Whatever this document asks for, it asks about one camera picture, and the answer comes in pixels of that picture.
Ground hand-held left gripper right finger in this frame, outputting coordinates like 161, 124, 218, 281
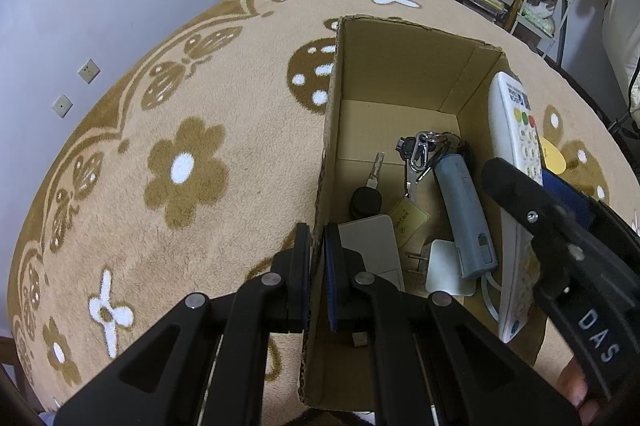
322, 222, 583, 426

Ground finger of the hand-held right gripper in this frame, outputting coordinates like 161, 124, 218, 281
541, 169, 640, 297
481, 157, 640, 407

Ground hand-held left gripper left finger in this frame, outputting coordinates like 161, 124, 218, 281
52, 222, 312, 426

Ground white remote control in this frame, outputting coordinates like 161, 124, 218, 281
487, 70, 546, 344

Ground blue-grey plastic tube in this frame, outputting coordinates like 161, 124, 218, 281
432, 153, 498, 281

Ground black car key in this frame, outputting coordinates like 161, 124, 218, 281
350, 152, 387, 219

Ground yellow key tag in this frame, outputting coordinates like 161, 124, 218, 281
386, 197, 430, 241

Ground key bunch with carabiner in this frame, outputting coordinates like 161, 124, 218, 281
397, 131, 473, 199

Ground printed cardboard box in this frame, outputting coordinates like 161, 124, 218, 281
298, 14, 548, 412

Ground person's right hand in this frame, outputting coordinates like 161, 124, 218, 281
556, 353, 601, 426

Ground yellow round card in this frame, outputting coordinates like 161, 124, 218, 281
537, 136, 567, 174

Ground white grey power bank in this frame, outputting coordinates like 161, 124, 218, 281
337, 214, 406, 291

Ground white power adapter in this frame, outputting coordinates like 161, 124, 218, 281
409, 238, 477, 297

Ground pale green packs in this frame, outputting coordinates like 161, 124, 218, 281
522, 0, 557, 34

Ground beige brown patterned rug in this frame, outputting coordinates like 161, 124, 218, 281
7, 0, 640, 426

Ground white cable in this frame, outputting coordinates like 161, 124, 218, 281
480, 271, 503, 322

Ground white wall outlet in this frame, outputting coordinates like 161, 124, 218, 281
51, 94, 74, 119
77, 58, 101, 85

